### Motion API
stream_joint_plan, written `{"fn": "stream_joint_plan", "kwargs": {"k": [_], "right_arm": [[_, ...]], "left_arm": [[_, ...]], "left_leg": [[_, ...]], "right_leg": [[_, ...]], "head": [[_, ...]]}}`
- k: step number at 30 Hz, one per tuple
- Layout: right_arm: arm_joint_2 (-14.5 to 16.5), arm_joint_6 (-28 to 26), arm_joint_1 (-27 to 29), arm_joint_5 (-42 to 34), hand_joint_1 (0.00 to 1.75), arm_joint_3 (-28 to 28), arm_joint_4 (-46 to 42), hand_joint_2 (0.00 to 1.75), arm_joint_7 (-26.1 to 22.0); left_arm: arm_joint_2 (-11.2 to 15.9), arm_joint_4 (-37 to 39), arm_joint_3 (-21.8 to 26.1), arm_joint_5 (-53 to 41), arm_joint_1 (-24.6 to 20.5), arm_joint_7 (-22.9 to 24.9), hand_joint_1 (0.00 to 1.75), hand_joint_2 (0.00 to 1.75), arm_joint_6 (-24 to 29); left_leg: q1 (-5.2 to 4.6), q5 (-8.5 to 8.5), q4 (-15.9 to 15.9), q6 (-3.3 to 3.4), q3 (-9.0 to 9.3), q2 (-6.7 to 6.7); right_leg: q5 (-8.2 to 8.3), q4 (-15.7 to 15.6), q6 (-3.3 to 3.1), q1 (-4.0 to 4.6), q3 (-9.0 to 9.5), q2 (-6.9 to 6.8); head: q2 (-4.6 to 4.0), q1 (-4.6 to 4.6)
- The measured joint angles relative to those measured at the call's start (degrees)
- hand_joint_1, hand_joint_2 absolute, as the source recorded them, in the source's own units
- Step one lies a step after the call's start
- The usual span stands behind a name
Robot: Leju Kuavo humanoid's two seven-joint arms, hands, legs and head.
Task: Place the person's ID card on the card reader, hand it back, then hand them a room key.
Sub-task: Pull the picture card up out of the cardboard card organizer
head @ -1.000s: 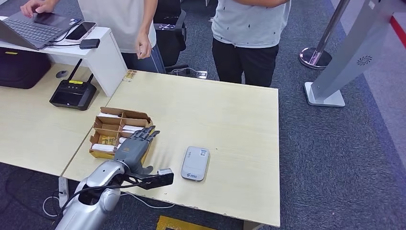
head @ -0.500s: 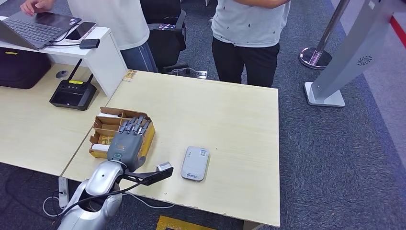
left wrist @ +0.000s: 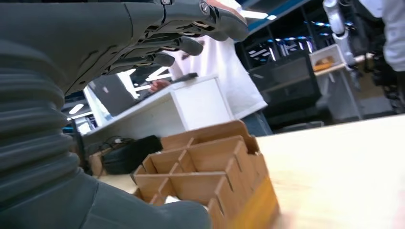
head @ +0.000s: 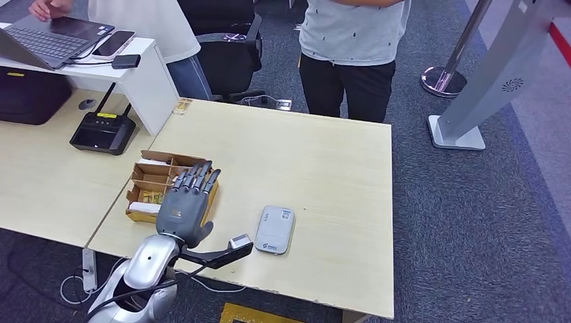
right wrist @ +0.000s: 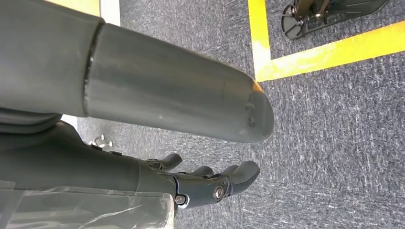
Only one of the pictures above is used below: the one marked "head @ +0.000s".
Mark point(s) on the chrome stanchion post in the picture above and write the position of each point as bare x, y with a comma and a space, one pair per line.
444, 80

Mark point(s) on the smartphone with pink case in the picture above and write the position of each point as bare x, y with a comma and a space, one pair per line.
113, 43

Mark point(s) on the grey desk grommet cap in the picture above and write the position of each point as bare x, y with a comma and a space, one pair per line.
88, 104

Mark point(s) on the white power strip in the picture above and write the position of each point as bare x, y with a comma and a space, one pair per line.
89, 269

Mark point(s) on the black office chair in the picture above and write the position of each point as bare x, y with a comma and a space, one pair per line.
227, 67

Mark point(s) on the person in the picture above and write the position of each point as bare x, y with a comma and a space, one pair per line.
352, 31
142, 22

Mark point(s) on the yellowish card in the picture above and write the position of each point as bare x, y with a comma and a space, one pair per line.
182, 106

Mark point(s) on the silver kiosk stand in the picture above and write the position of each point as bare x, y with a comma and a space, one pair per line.
490, 84

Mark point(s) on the black case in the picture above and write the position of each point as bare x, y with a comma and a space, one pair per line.
31, 96

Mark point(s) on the white desk riser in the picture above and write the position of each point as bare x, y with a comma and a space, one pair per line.
142, 84

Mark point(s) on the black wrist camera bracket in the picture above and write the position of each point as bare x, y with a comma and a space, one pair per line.
223, 258

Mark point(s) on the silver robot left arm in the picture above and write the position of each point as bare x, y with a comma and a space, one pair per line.
149, 263

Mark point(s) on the person's right hand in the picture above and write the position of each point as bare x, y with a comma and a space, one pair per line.
49, 9

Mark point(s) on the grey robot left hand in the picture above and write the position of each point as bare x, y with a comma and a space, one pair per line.
183, 214

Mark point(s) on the grey card reader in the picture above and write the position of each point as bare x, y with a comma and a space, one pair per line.
274, 229

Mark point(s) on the divided cardboard box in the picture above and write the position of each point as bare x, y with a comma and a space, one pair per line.
151, 171

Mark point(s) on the small black box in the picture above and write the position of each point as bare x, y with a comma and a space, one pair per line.
126, 61

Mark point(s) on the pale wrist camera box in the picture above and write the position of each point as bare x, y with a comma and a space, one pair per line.
239, 241

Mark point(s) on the grey laptop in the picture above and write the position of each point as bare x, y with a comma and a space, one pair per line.
44, 42

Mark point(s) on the yellow card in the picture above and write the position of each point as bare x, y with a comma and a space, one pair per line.
151, 197

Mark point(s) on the metal floor socket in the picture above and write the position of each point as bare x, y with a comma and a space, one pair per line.
283, 105

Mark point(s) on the black controller with antennas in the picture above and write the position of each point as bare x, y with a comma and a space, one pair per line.
102, 136

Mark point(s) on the white key card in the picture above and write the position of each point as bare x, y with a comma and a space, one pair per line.
152, 161
142, 207

